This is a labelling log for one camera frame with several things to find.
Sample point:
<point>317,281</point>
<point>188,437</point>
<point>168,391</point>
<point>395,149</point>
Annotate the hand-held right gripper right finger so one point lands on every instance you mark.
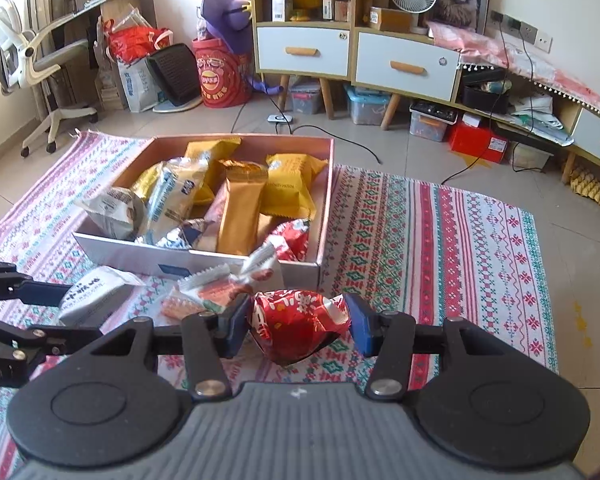
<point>362,325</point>

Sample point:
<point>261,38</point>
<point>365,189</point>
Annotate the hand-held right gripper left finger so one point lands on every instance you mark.
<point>235,330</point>

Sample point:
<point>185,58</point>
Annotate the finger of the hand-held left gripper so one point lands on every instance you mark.
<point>55,337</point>
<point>40,292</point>

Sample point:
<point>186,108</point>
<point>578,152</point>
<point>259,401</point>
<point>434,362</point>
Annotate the white fruit print snack packet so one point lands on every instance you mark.
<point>215,290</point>
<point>262,267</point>

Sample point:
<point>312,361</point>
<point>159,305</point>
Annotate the white paw print snack packet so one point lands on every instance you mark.
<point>95,295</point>

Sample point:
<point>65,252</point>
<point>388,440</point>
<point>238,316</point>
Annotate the red foil snack packet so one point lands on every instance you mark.
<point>292,240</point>
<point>295,325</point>

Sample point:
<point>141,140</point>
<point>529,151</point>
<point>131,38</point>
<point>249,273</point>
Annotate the pink cardboard box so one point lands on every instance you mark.
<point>130,257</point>

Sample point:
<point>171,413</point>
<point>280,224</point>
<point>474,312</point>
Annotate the pink clear cake packet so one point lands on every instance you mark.
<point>214,230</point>

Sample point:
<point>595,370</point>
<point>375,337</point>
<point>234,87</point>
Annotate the white nut snack packet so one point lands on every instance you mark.
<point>115,210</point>
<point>180,235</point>

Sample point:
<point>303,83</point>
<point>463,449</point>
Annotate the golden orange snack packet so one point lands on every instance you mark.
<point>240,215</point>

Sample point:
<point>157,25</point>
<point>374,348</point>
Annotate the clear blue bread packet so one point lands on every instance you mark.
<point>172,195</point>

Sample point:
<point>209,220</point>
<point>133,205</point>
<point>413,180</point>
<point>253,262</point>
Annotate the orange biscuit snack packet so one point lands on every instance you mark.
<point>177,307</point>

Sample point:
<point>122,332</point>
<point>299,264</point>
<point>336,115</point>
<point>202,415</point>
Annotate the patterned woven mat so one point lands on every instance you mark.
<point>430,260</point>

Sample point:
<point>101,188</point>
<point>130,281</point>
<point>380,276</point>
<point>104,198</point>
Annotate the clear storage box black lid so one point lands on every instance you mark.
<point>432,125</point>

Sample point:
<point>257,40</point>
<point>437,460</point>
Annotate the red flat box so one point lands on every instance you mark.
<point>477,142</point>

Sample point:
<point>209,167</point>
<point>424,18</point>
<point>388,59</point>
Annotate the white flat device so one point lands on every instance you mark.
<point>280,119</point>

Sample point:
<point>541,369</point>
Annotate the clear storage box blue lid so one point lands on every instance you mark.
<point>367,107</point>

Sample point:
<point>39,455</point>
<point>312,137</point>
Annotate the white paper bag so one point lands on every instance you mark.
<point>135,85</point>

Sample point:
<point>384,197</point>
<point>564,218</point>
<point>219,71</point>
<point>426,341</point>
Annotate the clear storage box grey lid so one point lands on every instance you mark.
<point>305,100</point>

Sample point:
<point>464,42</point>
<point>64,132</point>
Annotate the white office chair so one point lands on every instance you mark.
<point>45,60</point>

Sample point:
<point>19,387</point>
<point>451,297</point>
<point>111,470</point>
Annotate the red round bucket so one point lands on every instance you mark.
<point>220,80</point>

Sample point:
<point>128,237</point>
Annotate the black mesh basket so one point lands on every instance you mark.
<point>177,75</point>

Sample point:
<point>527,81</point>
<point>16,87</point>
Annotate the black tray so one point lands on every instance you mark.
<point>485,97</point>

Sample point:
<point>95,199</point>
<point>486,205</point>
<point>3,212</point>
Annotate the low cabinet white drawer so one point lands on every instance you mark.
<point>405,65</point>

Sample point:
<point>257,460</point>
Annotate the red plastic bag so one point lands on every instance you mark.
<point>135,42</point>

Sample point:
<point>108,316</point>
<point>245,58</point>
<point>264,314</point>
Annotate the tall shelf cabinet white drawer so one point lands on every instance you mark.
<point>300,50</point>

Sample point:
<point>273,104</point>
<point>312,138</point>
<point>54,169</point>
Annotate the long low wooden stand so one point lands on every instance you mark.
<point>595,130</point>

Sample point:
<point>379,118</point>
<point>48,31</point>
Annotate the wooden desk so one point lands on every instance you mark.
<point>125,0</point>

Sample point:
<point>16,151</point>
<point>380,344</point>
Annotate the small cardboard box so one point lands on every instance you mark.
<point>390,20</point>

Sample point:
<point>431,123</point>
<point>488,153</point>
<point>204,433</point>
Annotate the pink floral cloth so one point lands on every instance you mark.
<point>505,50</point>

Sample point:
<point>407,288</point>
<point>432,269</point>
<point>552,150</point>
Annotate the purple plush toy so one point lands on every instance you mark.
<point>225,10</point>

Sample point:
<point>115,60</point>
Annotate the white carton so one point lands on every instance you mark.
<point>281,5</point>

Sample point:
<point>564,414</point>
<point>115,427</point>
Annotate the grey wall socket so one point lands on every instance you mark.
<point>529,31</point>
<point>544,42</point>

